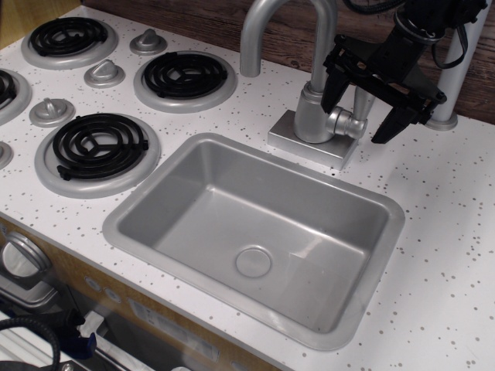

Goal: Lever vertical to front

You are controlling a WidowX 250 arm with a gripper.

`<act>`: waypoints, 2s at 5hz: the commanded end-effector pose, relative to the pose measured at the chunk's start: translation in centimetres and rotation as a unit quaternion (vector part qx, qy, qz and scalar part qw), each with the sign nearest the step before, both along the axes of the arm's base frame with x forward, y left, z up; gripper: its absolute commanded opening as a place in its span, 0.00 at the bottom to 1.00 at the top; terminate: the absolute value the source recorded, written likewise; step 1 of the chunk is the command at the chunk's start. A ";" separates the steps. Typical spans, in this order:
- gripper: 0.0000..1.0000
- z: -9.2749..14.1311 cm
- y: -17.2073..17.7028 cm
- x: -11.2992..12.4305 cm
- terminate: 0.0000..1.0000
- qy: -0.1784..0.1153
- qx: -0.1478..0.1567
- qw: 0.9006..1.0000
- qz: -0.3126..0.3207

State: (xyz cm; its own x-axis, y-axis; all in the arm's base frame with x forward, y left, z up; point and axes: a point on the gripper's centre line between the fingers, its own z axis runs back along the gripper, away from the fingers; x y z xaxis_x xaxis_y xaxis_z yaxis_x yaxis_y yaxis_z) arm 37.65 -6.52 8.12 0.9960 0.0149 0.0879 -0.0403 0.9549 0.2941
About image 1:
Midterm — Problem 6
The left edge stove burner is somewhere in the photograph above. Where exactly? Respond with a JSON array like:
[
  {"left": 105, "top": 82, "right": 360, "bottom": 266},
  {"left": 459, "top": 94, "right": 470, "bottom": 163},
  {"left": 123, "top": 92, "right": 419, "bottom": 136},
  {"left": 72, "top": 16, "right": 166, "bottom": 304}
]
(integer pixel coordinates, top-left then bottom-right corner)
[{"left": 1, "top": 70, "right": 32, "bottom": 125}]

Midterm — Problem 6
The front right stove burner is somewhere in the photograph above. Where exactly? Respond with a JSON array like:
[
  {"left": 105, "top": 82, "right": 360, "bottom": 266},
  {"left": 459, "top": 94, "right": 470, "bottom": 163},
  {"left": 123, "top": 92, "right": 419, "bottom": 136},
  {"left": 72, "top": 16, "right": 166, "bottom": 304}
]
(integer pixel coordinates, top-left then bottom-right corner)
[{"left": 35, "top": 113, "right": 161, "bottom": 199}]

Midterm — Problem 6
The black cable upper right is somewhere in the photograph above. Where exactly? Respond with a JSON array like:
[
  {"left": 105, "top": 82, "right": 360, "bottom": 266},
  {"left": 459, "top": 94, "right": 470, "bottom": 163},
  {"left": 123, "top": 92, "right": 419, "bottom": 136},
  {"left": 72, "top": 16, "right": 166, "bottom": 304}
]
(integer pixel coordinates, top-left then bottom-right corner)
[{"left": 432, "top": 15, "right": 477, "bottom": 71}]

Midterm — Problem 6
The grey plastic sink basin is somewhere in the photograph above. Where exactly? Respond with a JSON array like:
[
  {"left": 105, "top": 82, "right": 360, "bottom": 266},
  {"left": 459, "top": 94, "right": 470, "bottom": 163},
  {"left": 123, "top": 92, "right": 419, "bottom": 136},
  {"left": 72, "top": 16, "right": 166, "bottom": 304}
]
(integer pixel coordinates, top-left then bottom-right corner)
[{"left": 103, "top": 133, "right": 405, "bottom": 351}]

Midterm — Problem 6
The back left stove burner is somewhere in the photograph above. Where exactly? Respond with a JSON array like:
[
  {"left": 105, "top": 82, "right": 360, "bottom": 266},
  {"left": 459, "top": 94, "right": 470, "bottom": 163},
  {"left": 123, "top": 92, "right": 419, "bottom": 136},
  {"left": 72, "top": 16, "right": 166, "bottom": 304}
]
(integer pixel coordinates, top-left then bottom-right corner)
[{"left": 21, "top": 17, "right": 118, "bottom": 70}]

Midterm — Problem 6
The silver faucet lever handle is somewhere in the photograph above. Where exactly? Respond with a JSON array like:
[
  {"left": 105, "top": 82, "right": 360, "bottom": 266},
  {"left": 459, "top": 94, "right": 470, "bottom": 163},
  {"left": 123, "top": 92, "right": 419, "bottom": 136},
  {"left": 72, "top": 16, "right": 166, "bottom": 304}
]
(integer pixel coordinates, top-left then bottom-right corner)
[{"left": 326, "top": 87, "right": 375, "bottom": 140}]

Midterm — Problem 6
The black cable lower left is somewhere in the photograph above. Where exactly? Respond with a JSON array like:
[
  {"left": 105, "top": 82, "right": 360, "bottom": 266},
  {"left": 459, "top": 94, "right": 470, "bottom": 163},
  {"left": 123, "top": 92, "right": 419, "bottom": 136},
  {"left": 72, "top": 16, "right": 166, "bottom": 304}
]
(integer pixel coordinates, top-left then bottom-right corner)
[{"left": 0, "top": 313, "right": 86, "bottom": 371}]

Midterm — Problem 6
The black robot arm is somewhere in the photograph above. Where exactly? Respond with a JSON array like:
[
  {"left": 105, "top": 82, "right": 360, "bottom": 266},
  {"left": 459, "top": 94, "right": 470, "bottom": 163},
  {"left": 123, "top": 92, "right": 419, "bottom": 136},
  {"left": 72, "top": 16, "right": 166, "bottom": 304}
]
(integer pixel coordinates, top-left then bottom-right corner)
[{"left": 321, "top": 1, "right": 488, "bottom": 144}]

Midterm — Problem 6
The black cable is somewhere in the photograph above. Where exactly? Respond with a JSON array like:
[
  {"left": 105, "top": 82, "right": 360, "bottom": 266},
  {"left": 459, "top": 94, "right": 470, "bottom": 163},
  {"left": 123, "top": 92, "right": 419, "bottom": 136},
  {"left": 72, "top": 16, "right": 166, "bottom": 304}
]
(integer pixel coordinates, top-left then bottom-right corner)
[
  {"left": 0, "top": 313, "right": 86, "bottom": 371},
  {"left": 432, "top": 15, "right": 477, "bottom": 71}
]

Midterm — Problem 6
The back right stove burner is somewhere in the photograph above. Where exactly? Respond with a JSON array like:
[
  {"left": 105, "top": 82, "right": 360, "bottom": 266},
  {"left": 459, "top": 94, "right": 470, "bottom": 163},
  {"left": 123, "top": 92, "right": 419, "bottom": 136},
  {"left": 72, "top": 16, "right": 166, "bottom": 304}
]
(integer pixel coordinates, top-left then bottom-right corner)
[{"left": 133, "top": 51, "right": 237, "bottom": 114}]

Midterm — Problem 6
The grey vertical support pole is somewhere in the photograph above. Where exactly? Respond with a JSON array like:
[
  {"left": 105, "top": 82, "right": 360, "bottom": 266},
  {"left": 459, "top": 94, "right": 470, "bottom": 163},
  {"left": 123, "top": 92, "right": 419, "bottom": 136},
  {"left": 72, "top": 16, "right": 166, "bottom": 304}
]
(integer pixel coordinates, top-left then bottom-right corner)
[{"left": 425, "top": 0, "right": 492, "bottom": 131}]

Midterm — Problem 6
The silver stove knob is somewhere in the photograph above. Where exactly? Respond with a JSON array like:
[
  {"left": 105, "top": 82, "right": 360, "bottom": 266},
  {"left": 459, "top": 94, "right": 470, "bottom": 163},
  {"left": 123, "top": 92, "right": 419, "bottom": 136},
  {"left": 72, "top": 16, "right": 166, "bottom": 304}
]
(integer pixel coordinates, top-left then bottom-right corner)
[
  {"left": 129, "top": 29, "right": 167, "bottom": 56},
  {"left": 29, "top": 98, "right": 75, "bottom": 128},
  {"left": 84, "top": 60, "right": 125, "bottom": 89}
]

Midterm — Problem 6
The silver toy faucet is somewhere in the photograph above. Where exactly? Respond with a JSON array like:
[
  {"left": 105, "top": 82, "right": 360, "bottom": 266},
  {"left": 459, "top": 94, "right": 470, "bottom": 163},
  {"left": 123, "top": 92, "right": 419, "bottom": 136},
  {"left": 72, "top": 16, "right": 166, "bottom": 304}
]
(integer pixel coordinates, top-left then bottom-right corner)
[{"left": 240, "top": 1, "right": 358, "bottom": 171}]

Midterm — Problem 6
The silver oven door handle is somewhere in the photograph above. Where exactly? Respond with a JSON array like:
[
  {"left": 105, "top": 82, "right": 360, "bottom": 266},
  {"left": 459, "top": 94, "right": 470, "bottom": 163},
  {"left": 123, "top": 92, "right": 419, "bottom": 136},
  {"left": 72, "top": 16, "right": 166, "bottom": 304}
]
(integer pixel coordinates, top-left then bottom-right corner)
[{"left": 1, "top": 231, "right": 51, "bottom": 289}]

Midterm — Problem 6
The silver stove knob middle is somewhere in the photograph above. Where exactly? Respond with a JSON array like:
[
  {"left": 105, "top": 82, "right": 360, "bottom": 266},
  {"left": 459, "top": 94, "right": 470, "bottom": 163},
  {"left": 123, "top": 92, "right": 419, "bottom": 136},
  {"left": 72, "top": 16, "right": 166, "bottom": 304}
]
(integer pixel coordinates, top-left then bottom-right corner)
[{"left": 84, "top": 60, "right": 125, "bottom": 89}]

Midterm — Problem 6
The silver stove knob lower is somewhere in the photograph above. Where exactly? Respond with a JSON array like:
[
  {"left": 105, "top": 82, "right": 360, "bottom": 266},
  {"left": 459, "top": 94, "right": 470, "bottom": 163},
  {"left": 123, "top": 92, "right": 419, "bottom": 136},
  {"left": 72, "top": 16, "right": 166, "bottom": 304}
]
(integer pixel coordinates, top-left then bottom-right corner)
[{"left": 29, "top": 98, "right": 75, "bottom": 128}]

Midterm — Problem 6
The silver stove knob top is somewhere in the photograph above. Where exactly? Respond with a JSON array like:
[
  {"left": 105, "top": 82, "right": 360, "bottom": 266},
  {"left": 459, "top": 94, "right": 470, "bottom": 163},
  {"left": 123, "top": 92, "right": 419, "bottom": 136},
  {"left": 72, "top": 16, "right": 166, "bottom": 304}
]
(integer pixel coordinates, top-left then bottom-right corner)
[{"left": 129, "top": 29, "right": 167, "bottom": 56}]

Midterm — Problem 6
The blue clamp lower left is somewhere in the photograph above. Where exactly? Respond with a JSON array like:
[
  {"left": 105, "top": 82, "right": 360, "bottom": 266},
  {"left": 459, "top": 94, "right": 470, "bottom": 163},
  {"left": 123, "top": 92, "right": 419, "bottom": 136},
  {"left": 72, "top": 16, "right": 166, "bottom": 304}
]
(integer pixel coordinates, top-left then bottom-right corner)
[{"left": 73, "top": 332, "right": 97, "bottom": 359}]

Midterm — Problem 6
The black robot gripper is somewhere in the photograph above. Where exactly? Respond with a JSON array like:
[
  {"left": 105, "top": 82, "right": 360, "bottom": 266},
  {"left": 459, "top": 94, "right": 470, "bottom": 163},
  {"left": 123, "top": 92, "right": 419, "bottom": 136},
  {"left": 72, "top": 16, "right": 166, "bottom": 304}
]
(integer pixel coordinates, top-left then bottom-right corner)
[{"left": 321, "top": 26, "right": 445, "bottom": 144}]

